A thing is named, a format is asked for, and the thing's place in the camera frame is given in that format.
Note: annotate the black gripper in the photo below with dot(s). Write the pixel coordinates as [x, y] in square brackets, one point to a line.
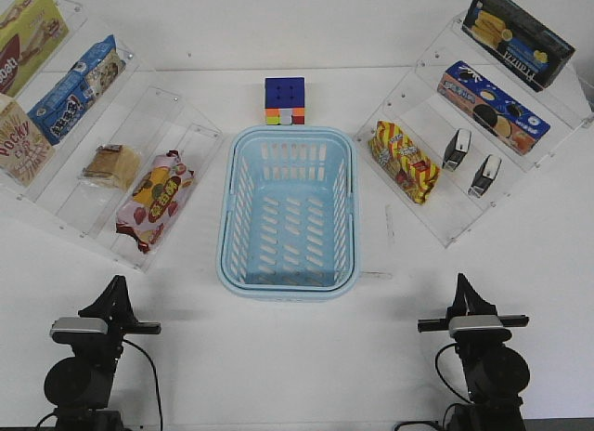
[466, 298]
[114, 303]

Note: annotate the black tissue pack front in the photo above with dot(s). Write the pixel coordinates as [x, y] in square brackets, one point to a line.
[485, 176]

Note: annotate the black tissue pack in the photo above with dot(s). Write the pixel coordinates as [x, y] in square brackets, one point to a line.
[457, 149]
[485, 176]

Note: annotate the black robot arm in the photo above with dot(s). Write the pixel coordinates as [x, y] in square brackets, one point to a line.
[79, 386]
[494, 373]

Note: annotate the black tissue pack rear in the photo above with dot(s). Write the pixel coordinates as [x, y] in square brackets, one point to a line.
[457, 149]

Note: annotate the light blue plastic basket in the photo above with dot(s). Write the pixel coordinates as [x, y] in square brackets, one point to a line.
[290, 217]

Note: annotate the pink strawberry snack bag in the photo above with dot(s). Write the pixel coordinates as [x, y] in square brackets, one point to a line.
[156, 201]

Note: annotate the red yellow striped snack bag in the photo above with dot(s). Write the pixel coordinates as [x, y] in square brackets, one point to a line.
[403, 161]

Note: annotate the clear acrylic left shelf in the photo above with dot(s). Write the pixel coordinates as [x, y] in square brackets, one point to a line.
[137, 111]

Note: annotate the clear acrylic shelf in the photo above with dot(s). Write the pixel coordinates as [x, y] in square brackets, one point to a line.
[137, 111]
[431, 121]

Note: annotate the Pocky snack box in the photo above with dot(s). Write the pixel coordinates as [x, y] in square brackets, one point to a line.
[24, 148]

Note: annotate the clear acrylic right shelf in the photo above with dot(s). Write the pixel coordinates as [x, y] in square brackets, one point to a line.
[431, 121]

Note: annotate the blue sandwich cookie box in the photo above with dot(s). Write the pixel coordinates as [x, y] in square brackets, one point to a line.
[492, 108]

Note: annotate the blue cookie bag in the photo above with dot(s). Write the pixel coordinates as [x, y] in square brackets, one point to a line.
[62, 107]

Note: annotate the dark blue cracker box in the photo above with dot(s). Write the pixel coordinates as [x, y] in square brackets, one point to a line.
[523, 44]

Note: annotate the multicolour puzzle cube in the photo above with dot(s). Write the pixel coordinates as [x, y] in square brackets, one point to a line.
[284, 100]

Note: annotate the yellow-green biscuit box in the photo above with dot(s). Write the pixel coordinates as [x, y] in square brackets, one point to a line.
[31, 30]

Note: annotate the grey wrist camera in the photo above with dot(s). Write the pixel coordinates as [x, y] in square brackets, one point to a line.
[73, 330]
[474, 323]

